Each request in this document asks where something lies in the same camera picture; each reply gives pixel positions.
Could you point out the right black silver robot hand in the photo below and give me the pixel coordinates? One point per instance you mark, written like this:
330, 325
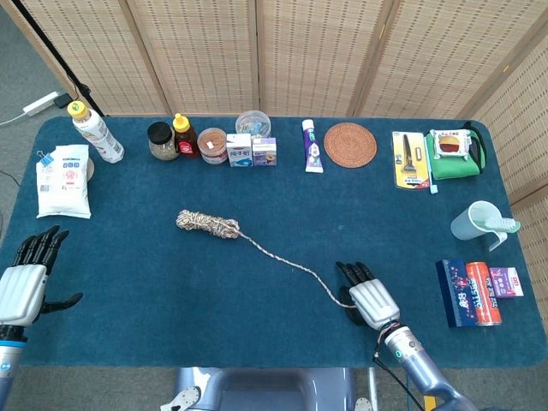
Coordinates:
372, 304

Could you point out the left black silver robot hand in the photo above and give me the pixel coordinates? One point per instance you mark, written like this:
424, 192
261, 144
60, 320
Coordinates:
19, 295

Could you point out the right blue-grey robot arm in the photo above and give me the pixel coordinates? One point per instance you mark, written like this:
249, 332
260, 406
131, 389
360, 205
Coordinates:
424, 372

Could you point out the dark blue long box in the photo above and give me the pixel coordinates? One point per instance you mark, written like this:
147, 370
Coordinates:
456, 293

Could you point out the orange snack can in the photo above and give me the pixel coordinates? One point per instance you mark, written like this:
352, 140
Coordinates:
484, 295

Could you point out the white plastic pouch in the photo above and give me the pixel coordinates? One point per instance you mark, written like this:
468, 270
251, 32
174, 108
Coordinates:
64, 188

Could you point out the pale green plastic mug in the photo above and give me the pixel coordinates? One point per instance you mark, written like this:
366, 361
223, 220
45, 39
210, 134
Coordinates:
471, 222

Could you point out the small purple white box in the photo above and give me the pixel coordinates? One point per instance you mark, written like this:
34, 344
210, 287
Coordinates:
507, 282

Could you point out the blue-grey robot torso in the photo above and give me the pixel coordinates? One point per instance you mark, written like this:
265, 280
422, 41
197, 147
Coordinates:
265, 389

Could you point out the blue binder clip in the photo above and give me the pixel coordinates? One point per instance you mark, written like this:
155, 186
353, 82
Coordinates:
46, 158

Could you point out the blue white toothbrush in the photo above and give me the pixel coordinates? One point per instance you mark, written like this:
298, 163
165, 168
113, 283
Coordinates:
431, 175

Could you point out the razor in yellow pack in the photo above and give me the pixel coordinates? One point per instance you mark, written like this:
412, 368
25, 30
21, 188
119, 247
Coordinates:
409, 164

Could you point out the round beige disc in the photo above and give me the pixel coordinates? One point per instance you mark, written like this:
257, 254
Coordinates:
91, 168

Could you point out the blue table carpet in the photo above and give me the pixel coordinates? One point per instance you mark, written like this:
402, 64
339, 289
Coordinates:
171, 299

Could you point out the pale green brush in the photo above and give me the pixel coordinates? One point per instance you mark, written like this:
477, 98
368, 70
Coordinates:
503, 224

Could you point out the folded green towel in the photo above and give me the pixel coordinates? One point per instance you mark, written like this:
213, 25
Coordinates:
454, 167

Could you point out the round woven coaster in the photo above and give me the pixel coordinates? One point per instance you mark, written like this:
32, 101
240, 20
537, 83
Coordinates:
350, 144

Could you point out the white purple toothpaste tube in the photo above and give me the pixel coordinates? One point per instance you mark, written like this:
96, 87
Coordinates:
313, 150

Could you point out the yellow cap drink bottle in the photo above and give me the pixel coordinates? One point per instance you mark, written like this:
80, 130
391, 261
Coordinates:
100, 137

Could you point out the white red snack packet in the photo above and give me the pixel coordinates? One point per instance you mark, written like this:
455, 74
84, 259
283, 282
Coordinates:
449, 143

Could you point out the purple juice carton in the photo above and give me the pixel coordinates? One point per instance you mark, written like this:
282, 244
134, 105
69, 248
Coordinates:
264, 153

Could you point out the black green pouch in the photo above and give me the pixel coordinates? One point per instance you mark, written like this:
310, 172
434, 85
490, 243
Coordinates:
481, 147

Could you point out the white power strip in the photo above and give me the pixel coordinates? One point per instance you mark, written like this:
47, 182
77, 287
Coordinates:
40, 103

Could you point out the black power adapter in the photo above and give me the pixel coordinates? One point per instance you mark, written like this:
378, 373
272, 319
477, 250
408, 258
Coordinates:
63, 102

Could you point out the white blue milk carton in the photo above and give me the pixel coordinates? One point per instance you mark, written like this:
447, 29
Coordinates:
239, 152

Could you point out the black lid glass jar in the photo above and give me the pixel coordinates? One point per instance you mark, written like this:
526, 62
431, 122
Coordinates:
162, 143

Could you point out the clear round clip container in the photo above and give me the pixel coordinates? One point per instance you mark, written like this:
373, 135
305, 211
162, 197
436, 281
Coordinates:
252, 124

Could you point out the bear shaped honey bottle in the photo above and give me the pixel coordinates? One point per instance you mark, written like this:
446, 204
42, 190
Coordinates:
185, 143

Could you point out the round tub red label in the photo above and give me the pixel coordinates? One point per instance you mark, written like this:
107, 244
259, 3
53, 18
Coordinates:
212, 145

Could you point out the black stand pole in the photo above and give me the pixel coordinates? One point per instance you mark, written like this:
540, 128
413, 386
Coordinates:
51, 51

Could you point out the bamboo folding screen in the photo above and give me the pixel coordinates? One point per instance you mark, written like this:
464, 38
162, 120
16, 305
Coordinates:
205, 51

